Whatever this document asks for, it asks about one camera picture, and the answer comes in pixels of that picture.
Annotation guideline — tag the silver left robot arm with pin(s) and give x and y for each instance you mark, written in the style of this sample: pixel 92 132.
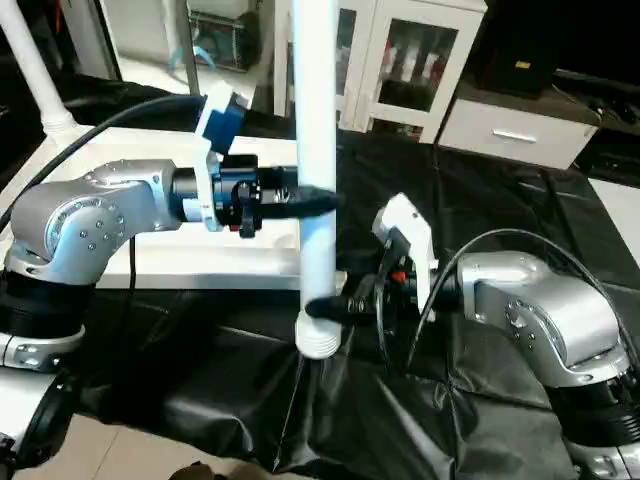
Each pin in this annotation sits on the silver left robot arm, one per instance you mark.
pixel 80 230

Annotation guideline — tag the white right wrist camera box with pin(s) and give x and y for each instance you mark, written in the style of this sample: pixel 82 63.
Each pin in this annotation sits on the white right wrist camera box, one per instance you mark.
pixel 405 235

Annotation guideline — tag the light blue plastic object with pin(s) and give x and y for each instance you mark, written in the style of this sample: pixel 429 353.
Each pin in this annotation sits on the light blue plastic object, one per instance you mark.
pixel 205 55

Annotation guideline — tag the black low cabinet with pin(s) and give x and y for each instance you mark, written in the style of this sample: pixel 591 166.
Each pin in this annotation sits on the black low cabinet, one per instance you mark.
pixel 560 45

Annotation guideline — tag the grey metal pole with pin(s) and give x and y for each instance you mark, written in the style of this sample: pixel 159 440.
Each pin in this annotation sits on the grey metal pole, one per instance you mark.
pixel 192 45

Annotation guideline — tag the white plastic table leg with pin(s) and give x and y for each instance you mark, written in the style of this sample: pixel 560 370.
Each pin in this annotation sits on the white plastic table leg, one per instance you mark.
pixel 35 70
pixel 318 130

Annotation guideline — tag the white glass-door cabinet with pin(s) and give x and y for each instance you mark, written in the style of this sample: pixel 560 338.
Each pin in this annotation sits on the white glass-door cabinet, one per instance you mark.
pixel 410 60

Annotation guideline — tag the white plastic table top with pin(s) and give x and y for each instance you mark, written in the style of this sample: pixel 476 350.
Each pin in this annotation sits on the white plastic table top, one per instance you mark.
pixel 200 260

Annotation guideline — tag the white drawer unit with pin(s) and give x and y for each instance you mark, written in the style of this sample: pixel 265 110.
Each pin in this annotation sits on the white drawer unit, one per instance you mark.
pixel 520 132

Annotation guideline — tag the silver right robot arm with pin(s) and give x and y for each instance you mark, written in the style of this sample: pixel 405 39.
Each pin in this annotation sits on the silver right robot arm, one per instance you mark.
pixel 540 310

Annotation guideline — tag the black plastic mat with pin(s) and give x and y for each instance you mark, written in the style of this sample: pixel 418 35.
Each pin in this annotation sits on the black plastic mat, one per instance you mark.
pixel 480 200

